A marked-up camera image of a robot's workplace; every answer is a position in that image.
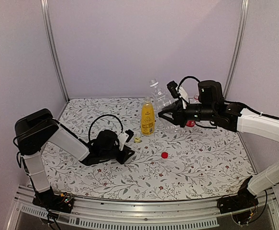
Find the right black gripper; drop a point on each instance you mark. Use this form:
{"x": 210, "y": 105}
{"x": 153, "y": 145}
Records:
{"x": 179, "y": 118}

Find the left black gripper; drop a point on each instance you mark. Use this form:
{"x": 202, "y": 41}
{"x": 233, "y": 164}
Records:
{"x": 125, "y": 156}

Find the clear bottle blue cap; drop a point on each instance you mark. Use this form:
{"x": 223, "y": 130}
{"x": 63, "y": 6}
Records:
{"x": 161, "y": 99}

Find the beige bottle cap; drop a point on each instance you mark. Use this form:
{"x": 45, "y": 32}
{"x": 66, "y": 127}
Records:
{"x": 137, "y": 139}

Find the clear bottle red label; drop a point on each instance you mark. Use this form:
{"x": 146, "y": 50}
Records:
{"x": 192, "y": 100}

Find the yellow juice bottle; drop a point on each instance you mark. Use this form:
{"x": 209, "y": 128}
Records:
{"x": 147, "y": 117}

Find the red bottle cap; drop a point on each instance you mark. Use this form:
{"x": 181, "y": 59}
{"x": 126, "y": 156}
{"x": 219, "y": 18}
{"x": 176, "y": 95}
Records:
{"x": 164, "y": 155}

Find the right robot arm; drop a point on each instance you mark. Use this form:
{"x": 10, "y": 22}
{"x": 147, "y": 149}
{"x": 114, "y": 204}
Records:
{"x": 232, "y": 116}

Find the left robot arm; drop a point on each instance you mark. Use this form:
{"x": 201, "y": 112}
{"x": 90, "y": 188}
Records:
{"x": 37, "y": 129}

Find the floral table mat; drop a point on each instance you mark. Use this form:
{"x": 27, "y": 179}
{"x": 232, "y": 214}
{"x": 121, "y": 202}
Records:
{"x": 201, "y": 162}

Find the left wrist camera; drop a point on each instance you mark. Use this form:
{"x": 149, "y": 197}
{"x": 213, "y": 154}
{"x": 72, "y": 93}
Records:
{"x": 124, "y": 137}

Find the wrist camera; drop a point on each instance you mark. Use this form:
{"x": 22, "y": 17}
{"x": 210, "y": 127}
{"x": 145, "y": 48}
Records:
{"x": 179, "y": 93}
{"x": 124, "y": 137}

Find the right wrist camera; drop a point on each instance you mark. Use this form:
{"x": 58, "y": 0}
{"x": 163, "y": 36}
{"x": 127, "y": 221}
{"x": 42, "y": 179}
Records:
{"x": 179, "y": 93}

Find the front aluminium rail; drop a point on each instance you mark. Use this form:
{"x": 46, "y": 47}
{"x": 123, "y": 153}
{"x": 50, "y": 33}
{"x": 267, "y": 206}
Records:
{"x": 102, "y": 214}

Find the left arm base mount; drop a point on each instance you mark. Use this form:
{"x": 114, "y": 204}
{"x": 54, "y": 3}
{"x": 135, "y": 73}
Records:
{"x": 49, "y": 200}

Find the right aluminium frame post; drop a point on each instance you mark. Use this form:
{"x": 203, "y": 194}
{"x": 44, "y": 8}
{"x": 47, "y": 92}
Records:
{"x": 237, "y": 47}

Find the aluminium frame post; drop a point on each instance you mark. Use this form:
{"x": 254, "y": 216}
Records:
{"x": 237, "y": 47}
{"x": 53, "y": 49}

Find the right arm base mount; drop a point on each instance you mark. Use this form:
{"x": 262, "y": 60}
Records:
{"x": 242, "y": 200}

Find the left aluminium frame post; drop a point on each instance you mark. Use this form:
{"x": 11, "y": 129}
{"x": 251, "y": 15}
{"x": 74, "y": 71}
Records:
{"x": 53, "y": 49}

